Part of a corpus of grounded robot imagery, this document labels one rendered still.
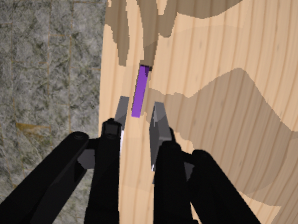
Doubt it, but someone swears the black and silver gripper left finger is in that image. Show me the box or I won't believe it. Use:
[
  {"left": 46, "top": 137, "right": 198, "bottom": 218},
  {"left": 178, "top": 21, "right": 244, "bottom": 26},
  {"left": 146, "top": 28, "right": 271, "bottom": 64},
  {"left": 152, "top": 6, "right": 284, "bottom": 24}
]
[{"left": 0, "top": 96, "right": 129, "bottom": 224}]

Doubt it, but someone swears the purple rod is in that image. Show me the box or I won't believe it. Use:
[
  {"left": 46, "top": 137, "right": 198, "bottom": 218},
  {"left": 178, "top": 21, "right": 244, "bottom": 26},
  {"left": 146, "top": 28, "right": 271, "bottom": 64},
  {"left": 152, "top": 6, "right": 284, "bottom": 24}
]
[{"left": 131, "top": 65, "right": 149, "bottom": 118}]

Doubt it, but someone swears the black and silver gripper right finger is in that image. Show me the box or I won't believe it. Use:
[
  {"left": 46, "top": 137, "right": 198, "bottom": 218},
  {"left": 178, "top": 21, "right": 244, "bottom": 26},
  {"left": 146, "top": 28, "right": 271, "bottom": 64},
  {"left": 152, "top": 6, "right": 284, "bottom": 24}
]
[{"left": 149, "top": 101, "right": 261, "bottom": 224}]

